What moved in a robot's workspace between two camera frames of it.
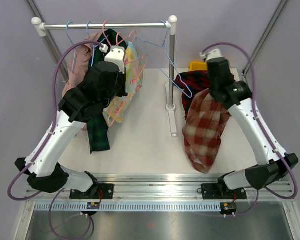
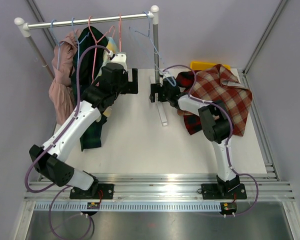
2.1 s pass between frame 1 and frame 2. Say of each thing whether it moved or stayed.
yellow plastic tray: stayed
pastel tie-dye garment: moved
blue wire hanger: moved
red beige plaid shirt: moved
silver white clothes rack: moved
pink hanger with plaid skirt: moved
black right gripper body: moved
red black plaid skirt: moved
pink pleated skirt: moved
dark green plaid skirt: moved
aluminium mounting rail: stayed
